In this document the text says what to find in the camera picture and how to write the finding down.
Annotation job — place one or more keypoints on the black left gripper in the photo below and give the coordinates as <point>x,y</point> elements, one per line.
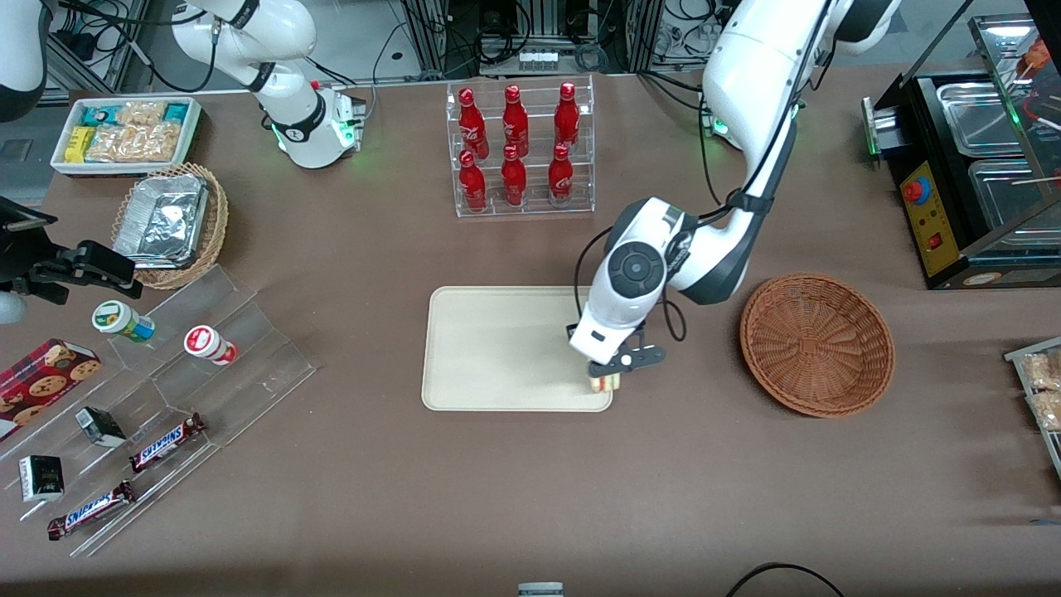
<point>570,330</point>

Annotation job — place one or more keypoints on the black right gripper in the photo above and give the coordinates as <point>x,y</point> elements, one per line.
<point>39,272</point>

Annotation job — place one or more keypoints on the triangle sandwich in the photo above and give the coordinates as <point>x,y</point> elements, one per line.
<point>607,382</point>

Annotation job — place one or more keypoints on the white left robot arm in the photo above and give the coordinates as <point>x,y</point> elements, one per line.
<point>746,66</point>

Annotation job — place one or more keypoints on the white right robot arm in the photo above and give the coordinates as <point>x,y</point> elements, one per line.
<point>282,33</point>

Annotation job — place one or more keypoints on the silver foil tray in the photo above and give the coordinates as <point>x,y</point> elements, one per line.
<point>162,220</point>

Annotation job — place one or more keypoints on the cream plastic tray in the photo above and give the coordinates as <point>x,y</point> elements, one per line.
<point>497,348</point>

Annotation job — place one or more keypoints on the light tan wicker basket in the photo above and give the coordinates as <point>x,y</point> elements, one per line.
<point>214,224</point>

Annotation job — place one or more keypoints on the brown round wicker basket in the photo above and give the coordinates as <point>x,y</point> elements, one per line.
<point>816,344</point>

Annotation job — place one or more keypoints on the metal snack tray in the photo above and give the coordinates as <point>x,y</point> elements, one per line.
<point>1053,452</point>

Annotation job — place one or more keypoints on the green lid yogurt cup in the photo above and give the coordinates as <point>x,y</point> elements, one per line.
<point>120,320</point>

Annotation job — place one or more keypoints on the white rectangular snack bin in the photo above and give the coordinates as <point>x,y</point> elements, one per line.
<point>124,168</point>

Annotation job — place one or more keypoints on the red lid yogurt cup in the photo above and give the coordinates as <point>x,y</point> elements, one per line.
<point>207,343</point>

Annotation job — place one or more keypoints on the clear acrylic bottle rack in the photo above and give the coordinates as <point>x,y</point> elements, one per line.
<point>535,207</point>

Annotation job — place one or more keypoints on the red tartan cookie box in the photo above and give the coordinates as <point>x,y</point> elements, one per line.
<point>41,385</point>

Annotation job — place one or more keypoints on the large clear cracker pack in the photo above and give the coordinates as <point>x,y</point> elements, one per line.
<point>137,143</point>

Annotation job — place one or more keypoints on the yellow snack packet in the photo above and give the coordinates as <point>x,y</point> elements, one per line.
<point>79,145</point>

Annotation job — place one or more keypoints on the small black box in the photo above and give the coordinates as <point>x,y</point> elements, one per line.
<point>101,426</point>
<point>41,478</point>

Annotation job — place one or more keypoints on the red cola bottle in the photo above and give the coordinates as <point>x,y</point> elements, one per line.
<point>472,182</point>
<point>513,178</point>
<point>472,124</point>
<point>560,176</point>
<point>515,120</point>
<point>567,116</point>

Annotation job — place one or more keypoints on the clear acrylic step stand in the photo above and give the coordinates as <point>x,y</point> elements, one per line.
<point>249,365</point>

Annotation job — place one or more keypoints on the teal snack packet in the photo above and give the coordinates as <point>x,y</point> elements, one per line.
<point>176,112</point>
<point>98,116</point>

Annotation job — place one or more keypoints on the small clear cracker pack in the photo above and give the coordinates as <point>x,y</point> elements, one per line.
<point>141,114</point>

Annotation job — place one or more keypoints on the snickers chocolate bar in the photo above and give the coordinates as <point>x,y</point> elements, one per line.
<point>89,510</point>
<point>166,442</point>

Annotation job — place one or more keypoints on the white power strip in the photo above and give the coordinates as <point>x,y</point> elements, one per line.
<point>537,58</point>

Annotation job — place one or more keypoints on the black food warmer machine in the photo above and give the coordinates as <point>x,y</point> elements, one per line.
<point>937,232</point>

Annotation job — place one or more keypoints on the clear fried snack pack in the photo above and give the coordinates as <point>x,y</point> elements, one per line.
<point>1048,410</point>
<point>1043,371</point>

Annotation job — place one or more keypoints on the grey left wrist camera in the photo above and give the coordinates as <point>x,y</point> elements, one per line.
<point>638,359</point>

